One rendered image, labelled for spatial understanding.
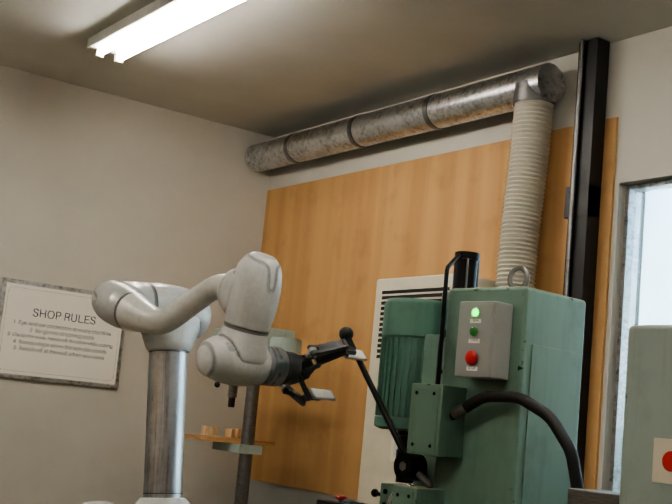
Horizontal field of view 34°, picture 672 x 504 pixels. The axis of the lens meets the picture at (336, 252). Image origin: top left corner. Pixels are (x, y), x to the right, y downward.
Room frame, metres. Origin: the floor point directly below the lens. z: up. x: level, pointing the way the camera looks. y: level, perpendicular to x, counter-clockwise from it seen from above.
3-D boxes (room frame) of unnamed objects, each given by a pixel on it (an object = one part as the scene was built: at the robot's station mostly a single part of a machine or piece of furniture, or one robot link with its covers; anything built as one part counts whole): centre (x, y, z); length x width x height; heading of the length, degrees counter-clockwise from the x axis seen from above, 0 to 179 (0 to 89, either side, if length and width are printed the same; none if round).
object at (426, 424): (2.40, -0.25, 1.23); 0.09 x 0.08 x 0.15; 42
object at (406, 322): (2.66, -0.22, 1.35); 0.18 x 0.18 x 0.31
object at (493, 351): (2.33, -0.33, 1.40); 0.10 x 0.06 x 0.16; 42
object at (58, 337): (5.30, 1.27, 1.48); 0.64 x 0.02 x 0.46; 125
